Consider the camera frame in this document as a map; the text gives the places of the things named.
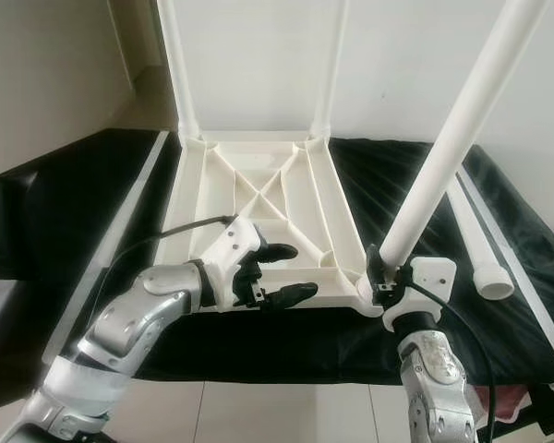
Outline white plastic table top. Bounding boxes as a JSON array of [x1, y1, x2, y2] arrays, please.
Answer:
[[162, 134, 384, 319]]

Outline pink rounded object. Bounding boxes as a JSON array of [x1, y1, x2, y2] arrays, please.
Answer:
[[494, 388, 532, 413]]

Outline black table cloth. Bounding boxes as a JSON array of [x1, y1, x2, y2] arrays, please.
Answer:
[[0, 127, 554, 393]]

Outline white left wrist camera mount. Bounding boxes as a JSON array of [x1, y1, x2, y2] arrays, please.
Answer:
[[208, 217, 269, 310]]

